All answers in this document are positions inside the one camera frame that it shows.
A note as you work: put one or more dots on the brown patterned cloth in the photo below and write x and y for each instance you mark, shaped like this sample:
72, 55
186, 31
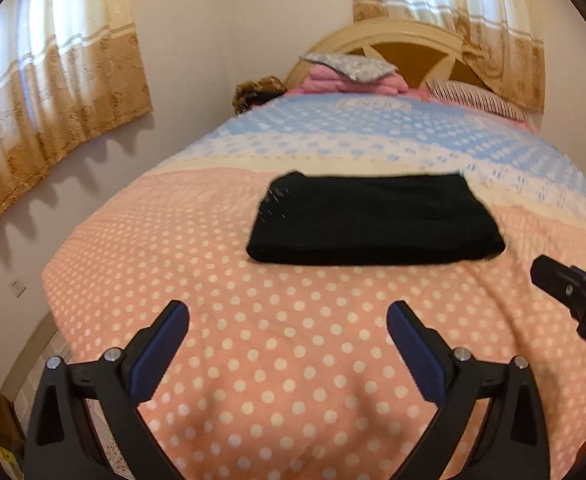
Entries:
255, 92

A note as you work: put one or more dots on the cream wooden headboard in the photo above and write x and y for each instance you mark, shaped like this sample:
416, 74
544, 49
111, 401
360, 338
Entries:
423, 55

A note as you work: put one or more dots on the beige floral curtain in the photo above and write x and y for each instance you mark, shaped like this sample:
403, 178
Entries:
63, 85
473, 5

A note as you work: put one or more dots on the white wall outlet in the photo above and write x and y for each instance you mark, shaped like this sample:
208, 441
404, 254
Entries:
18, 286

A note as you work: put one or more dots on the pink folded blanket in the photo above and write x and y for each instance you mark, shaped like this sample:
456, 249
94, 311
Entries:
323, 82

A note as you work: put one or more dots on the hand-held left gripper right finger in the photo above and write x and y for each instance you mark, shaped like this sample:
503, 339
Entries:
418, 350

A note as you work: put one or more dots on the striped pillow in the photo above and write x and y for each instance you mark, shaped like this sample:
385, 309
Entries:
473, 97

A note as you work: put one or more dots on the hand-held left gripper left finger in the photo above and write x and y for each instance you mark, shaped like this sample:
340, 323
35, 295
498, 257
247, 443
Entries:
158, 355

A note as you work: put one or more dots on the grey patterned pillow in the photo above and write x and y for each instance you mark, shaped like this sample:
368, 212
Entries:
353, 67

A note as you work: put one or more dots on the black pants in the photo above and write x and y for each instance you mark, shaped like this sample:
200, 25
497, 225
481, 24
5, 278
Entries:
373, 220

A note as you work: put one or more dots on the polka-dot bedspread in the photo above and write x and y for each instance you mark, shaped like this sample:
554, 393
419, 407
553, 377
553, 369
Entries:
298, 340

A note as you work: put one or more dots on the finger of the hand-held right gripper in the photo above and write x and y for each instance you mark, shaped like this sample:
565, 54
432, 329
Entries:
563, 285

